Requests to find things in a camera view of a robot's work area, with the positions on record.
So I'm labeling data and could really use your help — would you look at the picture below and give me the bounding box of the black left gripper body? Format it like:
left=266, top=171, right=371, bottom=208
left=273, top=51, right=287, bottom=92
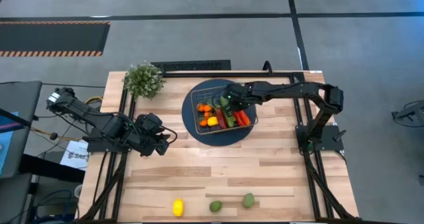
left=132, top=113, right=165, bottom=157

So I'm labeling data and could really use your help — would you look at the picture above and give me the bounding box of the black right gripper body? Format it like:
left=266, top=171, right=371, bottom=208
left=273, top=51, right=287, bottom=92
left=224, top=84, right=254, bottom=112

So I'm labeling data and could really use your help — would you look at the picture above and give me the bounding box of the long green cucumber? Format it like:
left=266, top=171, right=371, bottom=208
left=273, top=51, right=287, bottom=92
left=219, top=96, right=237, bottom=128

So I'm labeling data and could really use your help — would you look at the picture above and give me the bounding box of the dark red chili pepper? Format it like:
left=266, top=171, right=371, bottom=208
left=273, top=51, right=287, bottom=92
left=215, top=107, right=229, bottom=130

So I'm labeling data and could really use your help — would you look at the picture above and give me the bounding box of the bright red pepper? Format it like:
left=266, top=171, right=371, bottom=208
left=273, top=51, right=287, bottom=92
left=233, top=110, right=248, bottom=127

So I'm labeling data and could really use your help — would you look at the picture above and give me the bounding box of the orange tangerine cluster with leaves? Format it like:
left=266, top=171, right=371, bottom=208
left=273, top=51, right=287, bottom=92
left=198, top=113, right=213, bottom=127
left=195, top=101, right=213, bottom=114

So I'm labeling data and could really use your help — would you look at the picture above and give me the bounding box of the pale green avocado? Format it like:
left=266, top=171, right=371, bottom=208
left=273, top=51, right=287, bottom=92
left=242, top=192, right=256, bottom=209

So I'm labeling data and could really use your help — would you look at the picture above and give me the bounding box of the dark blue round mat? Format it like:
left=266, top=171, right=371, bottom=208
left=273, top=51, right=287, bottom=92
left=181, top=78, right=258, bottom=148

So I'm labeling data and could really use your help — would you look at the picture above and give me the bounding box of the small potted green plant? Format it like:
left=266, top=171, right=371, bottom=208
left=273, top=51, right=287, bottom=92
left=122, top=61, right=166, bottom=101

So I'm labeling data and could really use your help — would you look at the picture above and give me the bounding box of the black floor vent grate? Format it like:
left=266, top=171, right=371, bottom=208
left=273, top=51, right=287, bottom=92
left=150, top=59, right=232, bottom=72

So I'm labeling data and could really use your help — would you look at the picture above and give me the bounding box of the white printed paper sheet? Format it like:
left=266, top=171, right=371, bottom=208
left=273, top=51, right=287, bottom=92
left=59, top=139, right=90, bottom=171

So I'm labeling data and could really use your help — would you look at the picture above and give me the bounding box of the black crossbeam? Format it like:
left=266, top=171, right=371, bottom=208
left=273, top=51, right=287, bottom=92
left=18, top=153, right=86, bottom=184

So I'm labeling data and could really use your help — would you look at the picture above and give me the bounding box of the black slanted bar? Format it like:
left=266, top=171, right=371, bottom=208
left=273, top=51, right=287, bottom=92
left=0, top=107, right=36, bottom=134

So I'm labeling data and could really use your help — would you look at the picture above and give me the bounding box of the black hazard-striped floor mat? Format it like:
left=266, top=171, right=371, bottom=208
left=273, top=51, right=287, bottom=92
left=0, top=21, right=111, bottom=58

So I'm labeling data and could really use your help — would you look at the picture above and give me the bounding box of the blue sheet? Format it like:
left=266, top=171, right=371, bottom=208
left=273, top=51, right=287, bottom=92
left=0, top=111, right=20, bottom=175

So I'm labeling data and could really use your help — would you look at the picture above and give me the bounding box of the grey side desk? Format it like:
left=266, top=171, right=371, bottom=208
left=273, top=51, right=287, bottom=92
left=0, top=172, right=32, bottom=224

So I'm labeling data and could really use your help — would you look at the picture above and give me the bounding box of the black chair base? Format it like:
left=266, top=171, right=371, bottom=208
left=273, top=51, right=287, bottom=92
left=390, top=99, right=424, bottom=129

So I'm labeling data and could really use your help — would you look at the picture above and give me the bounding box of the rectangular wire basket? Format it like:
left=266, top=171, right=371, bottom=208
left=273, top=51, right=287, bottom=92
left=190, top=84, right=259, bottom=135

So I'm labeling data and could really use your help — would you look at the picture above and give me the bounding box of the black aluminium table frame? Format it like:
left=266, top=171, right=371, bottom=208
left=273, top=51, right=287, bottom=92
left=78, top=70, right=362, bottom=223

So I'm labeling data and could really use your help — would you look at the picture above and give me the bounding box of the black cable loop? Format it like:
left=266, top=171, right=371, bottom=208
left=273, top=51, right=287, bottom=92
left=262, top=60, right=274, bottom=76

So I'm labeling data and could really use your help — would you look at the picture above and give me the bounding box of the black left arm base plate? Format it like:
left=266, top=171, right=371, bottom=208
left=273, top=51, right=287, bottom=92
left=86, top=136, right=133, bottom=153

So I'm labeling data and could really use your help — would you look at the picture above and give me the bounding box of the tan cable with black plug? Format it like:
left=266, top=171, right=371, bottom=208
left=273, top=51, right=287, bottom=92
left=30, top=127, right=82, bottom=142

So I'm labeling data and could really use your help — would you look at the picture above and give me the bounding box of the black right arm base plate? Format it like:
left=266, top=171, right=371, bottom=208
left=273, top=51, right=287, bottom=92
left=295, top=124, right=347, bottom=152

